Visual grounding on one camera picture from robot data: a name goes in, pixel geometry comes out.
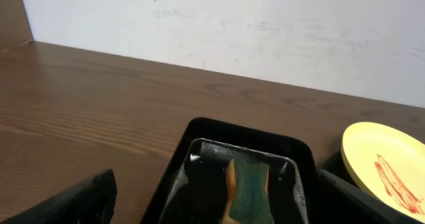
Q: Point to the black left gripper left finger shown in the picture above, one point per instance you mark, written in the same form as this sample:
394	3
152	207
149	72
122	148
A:
89	201

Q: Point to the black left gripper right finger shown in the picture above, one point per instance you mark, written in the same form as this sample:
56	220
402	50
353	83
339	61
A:
341	202

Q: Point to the green and orange sponge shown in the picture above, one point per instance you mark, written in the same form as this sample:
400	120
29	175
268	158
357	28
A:
247	193

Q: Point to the round black serving tray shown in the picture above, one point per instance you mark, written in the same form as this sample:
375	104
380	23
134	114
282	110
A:
335	165

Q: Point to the black rectangular water tray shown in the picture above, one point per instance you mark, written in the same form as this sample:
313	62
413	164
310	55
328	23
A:
193	187

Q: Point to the yellow plate with sauce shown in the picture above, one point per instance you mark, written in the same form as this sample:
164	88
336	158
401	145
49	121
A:
387	164

